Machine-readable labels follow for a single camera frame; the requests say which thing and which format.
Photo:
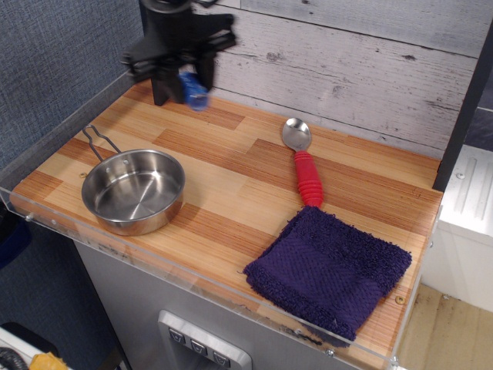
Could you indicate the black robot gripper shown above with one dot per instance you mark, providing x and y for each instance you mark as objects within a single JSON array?
[{"x": 201, "y": 38}]

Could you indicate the blue toy can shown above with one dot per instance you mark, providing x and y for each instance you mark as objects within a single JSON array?
[{"x": 195, "y": 95}]

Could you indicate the small steel pan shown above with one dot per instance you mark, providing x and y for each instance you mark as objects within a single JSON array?
[{"x": 133, "y": 192}]

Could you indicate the clear acrylic front guard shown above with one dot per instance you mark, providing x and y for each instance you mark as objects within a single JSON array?
[{"x": 205, "y": 252}]

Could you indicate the purple folded towel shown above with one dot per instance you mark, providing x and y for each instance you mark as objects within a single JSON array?
[{"x": 327, "y": 272}]

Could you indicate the grey dispenser panel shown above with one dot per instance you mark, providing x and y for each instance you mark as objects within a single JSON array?
[{"x": 191, "y": 347}]

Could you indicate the yellow object bottom left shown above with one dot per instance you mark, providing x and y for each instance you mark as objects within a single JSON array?
[{"x": 47, "y": 361}]

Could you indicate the white side cabinet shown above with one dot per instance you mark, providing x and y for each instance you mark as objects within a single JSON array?
[{"x": 459, "y": 262}]

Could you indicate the dark grey left post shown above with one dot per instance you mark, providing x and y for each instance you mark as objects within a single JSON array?
[{"x": 161, "y": 48}]

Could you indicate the dark grey post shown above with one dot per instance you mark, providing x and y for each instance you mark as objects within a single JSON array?
[
  {"x": 161, "y": 48},
  {"x": 466, "y": 114}
]

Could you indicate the red handled metal spoon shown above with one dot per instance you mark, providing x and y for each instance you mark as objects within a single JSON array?
[{"x": 297, "y": 136}]

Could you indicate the dark grey right post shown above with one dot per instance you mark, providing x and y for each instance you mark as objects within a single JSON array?
[{"x": 466, "y": 114}]

